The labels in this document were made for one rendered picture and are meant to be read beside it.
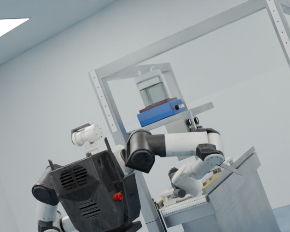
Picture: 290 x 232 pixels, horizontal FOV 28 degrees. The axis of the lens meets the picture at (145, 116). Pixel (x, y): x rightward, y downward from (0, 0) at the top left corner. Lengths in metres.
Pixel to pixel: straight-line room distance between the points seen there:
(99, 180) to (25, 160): 6.28
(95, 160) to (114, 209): 0.20
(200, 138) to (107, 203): 0.43
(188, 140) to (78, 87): 5.39
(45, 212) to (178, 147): 0.68
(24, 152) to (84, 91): 1.43
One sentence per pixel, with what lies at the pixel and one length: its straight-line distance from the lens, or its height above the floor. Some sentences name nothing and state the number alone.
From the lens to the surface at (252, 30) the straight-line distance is 2.76.
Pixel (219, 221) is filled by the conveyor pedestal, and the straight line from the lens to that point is 3.17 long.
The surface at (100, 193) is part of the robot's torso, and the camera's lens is 2.15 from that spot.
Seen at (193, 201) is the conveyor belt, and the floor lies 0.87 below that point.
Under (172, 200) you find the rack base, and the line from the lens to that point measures 3.10.
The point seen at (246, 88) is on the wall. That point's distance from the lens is 6.40.
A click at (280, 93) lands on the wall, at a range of 6.28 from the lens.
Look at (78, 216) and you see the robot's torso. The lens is 2.24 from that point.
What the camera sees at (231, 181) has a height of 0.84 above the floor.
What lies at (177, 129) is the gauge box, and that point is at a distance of 2.95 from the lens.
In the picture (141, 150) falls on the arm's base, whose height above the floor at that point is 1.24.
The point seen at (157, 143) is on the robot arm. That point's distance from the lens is 2.20.
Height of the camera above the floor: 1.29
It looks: 2 degrees up
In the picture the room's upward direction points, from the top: 21 degrees counter-clockwise
